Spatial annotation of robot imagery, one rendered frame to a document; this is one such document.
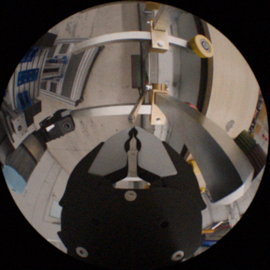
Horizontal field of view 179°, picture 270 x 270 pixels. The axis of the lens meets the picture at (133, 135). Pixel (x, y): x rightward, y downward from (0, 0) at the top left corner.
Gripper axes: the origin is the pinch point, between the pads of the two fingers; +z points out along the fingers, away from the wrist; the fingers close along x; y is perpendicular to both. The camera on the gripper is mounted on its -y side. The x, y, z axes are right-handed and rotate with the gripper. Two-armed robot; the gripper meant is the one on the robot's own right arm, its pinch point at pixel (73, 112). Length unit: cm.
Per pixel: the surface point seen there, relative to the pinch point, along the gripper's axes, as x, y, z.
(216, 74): -16, -52, -7
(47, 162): 140, 228, 52
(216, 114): -2, -57, -7
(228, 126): 2, -70, -9
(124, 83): -7, -14, 83
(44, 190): 174, 227, -27
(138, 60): -19.2, -27.7, 12.5
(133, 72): -13.3, -25.6, 12.4
